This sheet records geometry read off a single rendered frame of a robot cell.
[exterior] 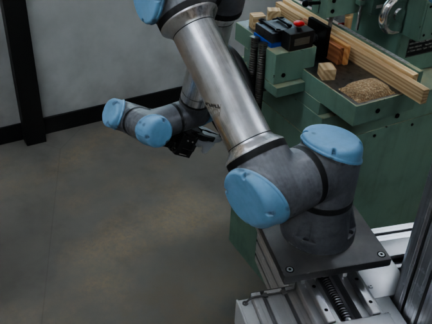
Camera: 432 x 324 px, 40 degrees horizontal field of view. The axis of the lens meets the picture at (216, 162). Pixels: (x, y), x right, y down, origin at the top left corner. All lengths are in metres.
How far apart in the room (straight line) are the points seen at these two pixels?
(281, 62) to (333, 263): 0.65
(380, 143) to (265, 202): 0.93
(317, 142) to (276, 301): 0.33
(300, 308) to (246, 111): 0.40
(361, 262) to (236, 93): 0.41
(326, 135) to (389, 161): 0.87
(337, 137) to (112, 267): 1.38
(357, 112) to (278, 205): 0.59
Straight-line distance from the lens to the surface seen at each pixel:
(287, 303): 1.21
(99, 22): 2.96
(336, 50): 1.73
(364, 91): 1.58
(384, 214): 2.12
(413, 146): 2.01
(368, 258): 1.22
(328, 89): 1.62
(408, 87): 1.62
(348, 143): 1.11
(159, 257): 2.35
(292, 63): 1.66
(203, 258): 2.34
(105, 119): 1.49
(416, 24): 1.80
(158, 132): 1.38
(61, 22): 2.90
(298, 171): 1.04
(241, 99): 1.06
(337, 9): 1.79
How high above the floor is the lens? 1.63
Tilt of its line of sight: 35 degrees down
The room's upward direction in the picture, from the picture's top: 3 degrees clockwise
